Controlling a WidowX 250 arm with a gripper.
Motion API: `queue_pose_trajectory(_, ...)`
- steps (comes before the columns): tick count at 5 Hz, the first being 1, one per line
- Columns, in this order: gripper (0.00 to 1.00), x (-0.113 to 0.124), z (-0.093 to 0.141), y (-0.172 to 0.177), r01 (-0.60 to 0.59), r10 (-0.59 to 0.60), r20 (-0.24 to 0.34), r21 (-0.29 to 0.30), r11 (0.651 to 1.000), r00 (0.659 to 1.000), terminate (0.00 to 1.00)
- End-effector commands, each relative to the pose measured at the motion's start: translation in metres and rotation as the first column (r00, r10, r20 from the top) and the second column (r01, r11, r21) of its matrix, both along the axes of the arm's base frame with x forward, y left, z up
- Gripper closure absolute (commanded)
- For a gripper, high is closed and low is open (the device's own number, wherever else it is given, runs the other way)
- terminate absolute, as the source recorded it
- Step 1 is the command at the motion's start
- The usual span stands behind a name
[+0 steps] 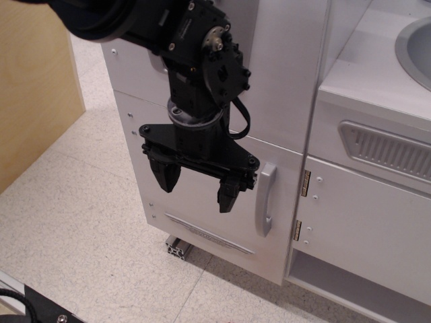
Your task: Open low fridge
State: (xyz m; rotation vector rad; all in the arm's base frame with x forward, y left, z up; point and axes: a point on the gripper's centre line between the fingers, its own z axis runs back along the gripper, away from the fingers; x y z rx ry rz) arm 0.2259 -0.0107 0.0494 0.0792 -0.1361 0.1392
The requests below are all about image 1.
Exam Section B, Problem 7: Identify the white fridge door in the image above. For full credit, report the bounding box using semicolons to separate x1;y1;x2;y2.
114;92;302;284

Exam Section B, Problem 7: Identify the white toy fridge cabinet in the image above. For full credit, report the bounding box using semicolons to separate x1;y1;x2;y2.
100;0;368;287

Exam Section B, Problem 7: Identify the silver fridge door handle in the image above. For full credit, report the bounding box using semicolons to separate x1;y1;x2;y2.
255;163;277;238

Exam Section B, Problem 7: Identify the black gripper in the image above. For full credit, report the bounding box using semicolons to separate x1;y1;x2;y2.
139;119;260;213

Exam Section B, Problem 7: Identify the lower brass hinge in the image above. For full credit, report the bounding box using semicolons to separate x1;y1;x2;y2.
293;220;302;241

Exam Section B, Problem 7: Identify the white toy kitchen counter unit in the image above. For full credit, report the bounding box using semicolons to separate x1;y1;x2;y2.
286;1;430;322

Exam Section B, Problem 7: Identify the grey toy sink basin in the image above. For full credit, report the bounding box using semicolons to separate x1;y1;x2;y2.
395;17;430;91

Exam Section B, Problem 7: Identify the brass hinge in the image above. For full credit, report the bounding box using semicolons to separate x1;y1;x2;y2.
301;170;310;197
293;220;302;241

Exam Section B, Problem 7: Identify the aluminium extrusion rail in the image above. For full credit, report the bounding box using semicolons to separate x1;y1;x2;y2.
165;235;194;260

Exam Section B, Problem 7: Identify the grey vent grille panel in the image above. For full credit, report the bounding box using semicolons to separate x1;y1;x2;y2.
338;120;430;182

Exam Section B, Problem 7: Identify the silver ice dispenser panel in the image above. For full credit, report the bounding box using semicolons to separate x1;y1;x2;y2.
149;52;168;75

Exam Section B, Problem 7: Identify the silver fridge logo emblem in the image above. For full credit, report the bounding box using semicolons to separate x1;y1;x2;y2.
164;213;255;254

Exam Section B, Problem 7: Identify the upper brass hinge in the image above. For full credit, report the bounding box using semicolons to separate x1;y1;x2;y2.
301;170;310;197

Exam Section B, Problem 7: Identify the black cable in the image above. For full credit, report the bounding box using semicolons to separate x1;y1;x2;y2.
228;97;252;139

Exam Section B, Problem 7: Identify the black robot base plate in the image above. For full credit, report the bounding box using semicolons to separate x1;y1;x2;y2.
0;284;89;323

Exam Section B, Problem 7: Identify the light wooden board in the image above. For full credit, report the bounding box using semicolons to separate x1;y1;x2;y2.
1;1;85;191

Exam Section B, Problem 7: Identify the white cabinet door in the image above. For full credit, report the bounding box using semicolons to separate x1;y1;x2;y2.
292;157;430;305

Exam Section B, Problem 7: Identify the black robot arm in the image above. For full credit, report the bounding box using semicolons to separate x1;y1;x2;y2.
48;1;259;213

